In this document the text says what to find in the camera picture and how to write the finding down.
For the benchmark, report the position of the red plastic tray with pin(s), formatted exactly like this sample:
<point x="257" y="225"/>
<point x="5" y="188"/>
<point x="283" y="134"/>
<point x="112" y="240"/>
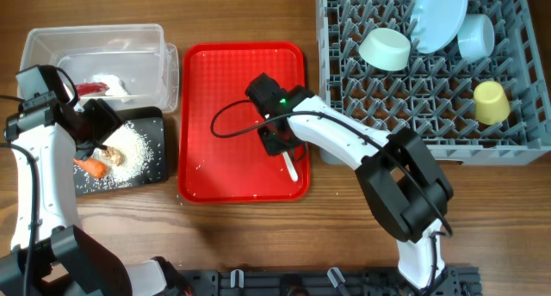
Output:
<point x="213" y="168"/>

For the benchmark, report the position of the clear plastic bin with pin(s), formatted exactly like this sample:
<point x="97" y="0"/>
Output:
<point x="140" y="68"/>

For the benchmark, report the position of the light blue plate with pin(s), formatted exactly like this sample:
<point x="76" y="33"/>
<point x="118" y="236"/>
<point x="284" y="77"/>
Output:
<point x="435" y="23"/>

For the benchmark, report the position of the white plastic spoon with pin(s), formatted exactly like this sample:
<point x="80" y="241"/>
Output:
<point x="290" y="167"/>

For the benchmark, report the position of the red snack wrapper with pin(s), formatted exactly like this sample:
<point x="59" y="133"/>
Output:
<point x="92" y="89"/>

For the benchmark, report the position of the black waste bin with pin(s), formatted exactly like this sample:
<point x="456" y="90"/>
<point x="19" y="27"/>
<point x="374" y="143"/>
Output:
<point x="150" y="128"/>

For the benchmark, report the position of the green bowl with rice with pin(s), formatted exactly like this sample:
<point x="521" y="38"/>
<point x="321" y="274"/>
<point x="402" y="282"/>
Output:
<point x="385" y="49"/>

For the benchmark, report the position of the yellow plastic cup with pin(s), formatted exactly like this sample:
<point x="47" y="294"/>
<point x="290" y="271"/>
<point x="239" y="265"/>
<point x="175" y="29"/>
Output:
<point x="491" y="104"/>

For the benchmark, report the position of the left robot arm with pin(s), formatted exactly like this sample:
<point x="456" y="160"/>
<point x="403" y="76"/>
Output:
<point x="50" y="254"/>

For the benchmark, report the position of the beige food lump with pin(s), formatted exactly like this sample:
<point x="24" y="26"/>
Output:
<point x="113" y="155"/>

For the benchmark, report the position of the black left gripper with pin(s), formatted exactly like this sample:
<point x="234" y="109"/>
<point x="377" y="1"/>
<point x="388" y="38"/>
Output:
<point x="108" y="118"/>

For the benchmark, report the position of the white rice pile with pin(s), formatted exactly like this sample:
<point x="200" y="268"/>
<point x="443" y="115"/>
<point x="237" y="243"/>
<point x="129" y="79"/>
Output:
<point x="133" y="154"/>

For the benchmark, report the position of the light blue bowl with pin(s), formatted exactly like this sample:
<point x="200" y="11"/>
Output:
<point x="476" y="38"/>

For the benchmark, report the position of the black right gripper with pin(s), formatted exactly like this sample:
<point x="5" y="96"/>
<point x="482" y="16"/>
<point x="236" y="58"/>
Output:
<point x="275" y="142"/>

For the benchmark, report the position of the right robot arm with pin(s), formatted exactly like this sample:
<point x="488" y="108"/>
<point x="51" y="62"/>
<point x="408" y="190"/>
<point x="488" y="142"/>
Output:
<point x="405" y="188"/>

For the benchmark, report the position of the grey dishwasher rack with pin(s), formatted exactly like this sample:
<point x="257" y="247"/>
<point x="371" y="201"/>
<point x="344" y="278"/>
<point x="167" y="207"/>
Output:
<point x="434" y="94"/>

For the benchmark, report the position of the orange carrot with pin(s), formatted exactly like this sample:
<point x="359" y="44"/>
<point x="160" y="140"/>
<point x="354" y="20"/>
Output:
<point x="95" y="168"/>

